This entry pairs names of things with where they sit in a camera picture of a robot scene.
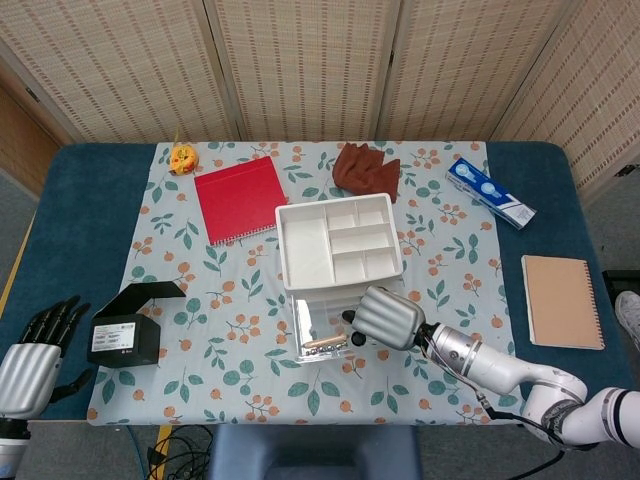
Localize blue white foil box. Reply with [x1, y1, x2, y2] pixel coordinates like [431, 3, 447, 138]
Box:
[445, 156, 538, 232]

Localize white shoe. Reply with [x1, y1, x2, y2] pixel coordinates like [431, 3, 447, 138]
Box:
[614, 290, 640, 352]

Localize clear plastic box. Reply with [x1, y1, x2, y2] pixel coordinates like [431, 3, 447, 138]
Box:
[289, 291, 374, 364]

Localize brown cloth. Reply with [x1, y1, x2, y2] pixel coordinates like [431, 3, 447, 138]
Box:
[331, 142, 403, 204]

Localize blue padded table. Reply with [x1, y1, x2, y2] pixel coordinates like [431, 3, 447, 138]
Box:
[0, 141, 631, 427]

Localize white compartment tray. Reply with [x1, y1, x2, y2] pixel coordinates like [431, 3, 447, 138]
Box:
[274, 192, 405, 302]

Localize woven folding screen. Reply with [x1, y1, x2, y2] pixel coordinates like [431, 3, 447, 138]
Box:
[0, 0, 640, 201]

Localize red spiral notebook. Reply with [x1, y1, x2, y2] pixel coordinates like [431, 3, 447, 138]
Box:
[193, 155, 288, 247]

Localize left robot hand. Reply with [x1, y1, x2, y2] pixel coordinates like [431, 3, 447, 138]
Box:
[0, 294, 95, 421]

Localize floral print tablecloth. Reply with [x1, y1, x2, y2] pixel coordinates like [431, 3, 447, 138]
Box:
[85, 140, 524, 428]

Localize kraft spiral notebook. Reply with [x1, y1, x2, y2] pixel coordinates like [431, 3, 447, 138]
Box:
[520, 254, 607, 352]

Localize black floor cables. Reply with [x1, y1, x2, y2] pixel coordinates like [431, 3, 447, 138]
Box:
[146, 424, 217, 480]

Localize black box with label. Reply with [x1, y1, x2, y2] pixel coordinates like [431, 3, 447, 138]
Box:
[85, 281, 188, 369]

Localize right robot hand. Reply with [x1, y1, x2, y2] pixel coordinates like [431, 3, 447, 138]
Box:
[340, 285, 427, 351]

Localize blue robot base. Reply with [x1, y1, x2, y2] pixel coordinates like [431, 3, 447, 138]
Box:
[206, 424, 422, 480]

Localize wooden stick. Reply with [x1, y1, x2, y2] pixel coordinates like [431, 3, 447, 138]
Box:
[301, 334, 348, 350]

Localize metal bead chain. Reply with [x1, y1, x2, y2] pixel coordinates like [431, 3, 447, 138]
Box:
[303, 342, 350, 358]

